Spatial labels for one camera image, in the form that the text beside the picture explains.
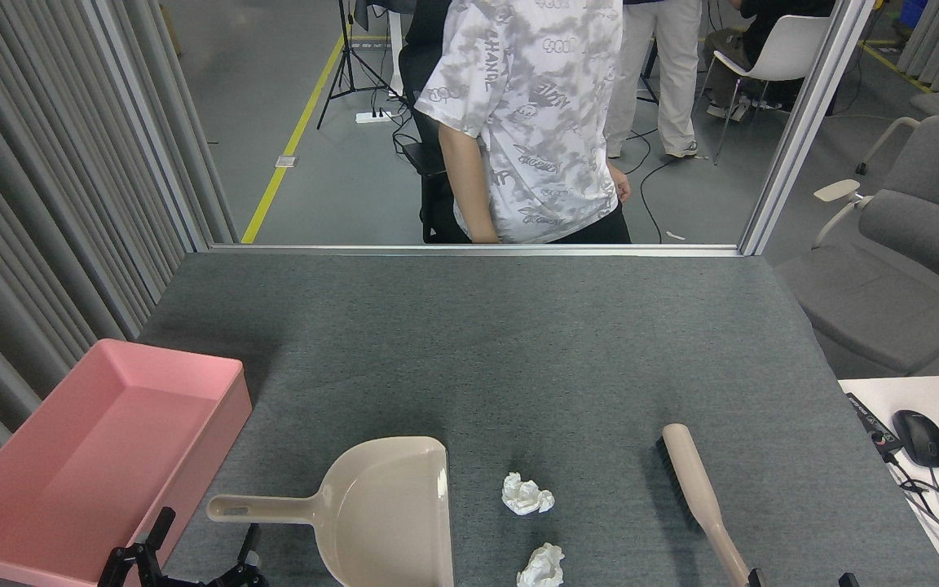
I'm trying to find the beige hand brush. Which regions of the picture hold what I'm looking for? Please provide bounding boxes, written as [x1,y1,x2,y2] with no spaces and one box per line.
[655,423,756,587]

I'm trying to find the beige plastic dustpan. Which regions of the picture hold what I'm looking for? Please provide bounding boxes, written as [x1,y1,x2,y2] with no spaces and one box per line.
[206,436,455,587]

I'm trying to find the white paper ball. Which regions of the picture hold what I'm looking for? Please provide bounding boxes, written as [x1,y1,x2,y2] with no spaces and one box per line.
[501,471,556,516]
[516,542,566,587]

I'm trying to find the pink plastic bin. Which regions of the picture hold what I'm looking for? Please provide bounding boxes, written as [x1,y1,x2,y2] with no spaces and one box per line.
[0,338,253,587]

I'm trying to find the black box with red button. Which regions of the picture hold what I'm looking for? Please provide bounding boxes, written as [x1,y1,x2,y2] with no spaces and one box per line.
[845,393,905,456]

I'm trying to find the black computer mouse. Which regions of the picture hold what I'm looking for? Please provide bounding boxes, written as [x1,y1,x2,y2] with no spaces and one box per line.
[892,409,939,469]

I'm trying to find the black tripod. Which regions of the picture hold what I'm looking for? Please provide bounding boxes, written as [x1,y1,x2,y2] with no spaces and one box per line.
[637,41,659,105]
[316,0,405,131]

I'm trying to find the white plastic chair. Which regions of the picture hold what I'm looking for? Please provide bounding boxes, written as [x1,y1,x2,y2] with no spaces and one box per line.
[694,15,833,166]

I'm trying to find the black mesh office chair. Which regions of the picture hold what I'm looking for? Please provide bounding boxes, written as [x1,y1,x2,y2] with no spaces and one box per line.
[399,0,470,245]

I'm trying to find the white desk with cloth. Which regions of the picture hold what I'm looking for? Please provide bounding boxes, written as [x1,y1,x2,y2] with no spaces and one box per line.
[353,0,417,103]

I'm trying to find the black desk cable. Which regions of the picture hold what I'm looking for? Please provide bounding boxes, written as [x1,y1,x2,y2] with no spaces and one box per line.
[885,452,939,572]

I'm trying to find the black floor cable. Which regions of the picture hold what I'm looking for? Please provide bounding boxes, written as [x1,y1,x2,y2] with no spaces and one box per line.
[623,126,682,244]

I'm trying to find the silver aluminium post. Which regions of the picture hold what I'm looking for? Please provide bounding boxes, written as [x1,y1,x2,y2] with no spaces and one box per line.
[738,0,878,256]
[82,0,211,252]

